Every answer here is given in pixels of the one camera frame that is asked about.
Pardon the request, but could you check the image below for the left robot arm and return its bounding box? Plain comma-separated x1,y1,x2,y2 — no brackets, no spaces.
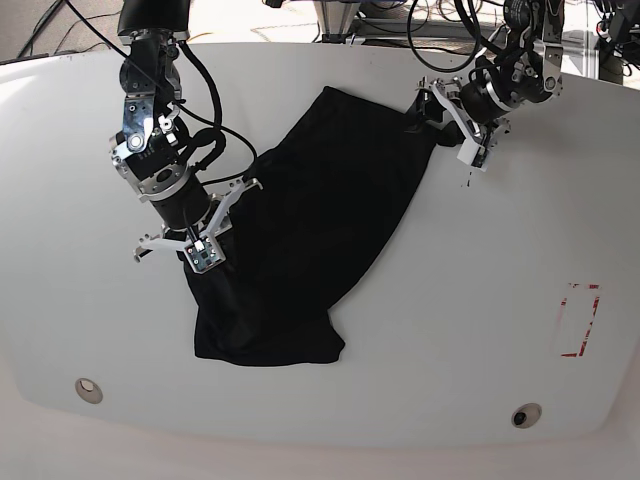
406,1,564,170

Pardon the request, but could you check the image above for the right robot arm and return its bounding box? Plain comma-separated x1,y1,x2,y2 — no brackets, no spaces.
111,1,259,274

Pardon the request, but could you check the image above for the red tape rectangle marking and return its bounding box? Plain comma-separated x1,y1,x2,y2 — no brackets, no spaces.
554,283,601,358

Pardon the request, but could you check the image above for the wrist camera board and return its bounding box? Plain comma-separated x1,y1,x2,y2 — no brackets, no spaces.
457,141,492,171
184,237,226,274

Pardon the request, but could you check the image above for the table grommet hole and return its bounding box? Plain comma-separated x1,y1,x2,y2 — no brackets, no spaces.
74,378,104,405
511,403,542,429

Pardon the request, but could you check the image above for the left table grommet hole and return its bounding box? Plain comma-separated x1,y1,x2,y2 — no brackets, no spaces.
74,378,104,405

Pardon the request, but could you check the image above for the black t-shirt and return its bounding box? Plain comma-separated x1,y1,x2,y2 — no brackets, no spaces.
186,87,438,367

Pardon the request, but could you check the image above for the right table grommet hole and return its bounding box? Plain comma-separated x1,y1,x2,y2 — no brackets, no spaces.
511,403,542,429

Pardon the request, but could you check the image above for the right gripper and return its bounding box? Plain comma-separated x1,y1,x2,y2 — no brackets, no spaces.
133,177,263,262

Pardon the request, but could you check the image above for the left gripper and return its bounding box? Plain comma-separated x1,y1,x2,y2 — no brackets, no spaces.
407,77,511,161

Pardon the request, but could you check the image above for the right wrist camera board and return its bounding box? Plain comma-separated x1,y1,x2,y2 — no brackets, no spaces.
184,237,226,274

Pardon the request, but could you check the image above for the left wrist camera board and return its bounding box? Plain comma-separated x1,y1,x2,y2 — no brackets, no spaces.
457,141,492,171

